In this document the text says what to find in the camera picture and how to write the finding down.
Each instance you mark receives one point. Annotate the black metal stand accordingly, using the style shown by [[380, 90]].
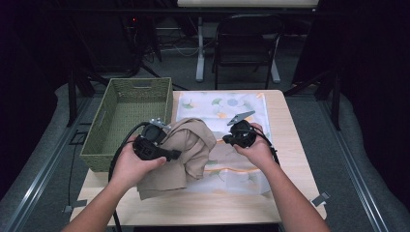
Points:
[[71, 96], [336, 103]]

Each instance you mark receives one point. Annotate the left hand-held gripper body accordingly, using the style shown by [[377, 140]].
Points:
[[150, 141]]

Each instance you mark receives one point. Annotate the grey tape strip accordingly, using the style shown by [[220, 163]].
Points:
[[77, 204], [320, 198]]

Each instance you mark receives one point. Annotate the white leaf-print laundry bag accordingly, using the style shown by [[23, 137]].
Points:
[[222, 103]]

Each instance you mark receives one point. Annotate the person's right hand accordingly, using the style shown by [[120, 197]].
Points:
[[257, 151]]

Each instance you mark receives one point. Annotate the green woven basket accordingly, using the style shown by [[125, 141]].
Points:
[[125, 112]]

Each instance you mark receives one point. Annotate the black folding chair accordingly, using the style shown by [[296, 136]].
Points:
[[245, 48]]

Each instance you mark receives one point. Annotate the beige garment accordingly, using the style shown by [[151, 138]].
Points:
[[187, 145]]

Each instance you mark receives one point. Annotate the person's left hand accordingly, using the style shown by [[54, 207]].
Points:
[[132, 170]]

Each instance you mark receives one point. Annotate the white desk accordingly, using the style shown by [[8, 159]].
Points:
[[200, 64]]

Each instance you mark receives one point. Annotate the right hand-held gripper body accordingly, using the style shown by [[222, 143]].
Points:
[[241, 133]]

